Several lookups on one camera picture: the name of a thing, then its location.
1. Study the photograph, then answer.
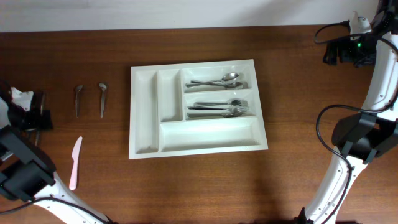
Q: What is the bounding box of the pink plastic knife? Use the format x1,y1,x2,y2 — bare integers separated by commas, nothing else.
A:
69,136,83,190

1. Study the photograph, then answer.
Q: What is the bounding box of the small steel teaspoon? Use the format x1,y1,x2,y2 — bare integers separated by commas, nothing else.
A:
99,83,108,118
75,85,84,117

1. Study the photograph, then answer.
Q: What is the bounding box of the right black camera cable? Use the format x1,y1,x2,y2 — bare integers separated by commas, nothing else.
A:
313,20,398,224

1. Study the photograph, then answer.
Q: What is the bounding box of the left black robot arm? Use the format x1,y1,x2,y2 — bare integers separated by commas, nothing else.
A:
1,81,112,223

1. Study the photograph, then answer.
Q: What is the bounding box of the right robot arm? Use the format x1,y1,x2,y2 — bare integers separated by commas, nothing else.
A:
293,0,397,223

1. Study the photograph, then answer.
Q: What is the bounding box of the white plastic cutlery tray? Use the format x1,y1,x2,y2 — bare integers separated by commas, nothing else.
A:
129,59,268,159

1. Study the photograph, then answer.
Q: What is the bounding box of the steel spoon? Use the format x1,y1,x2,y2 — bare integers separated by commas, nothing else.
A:
185,72,239,88
207,82,244,90

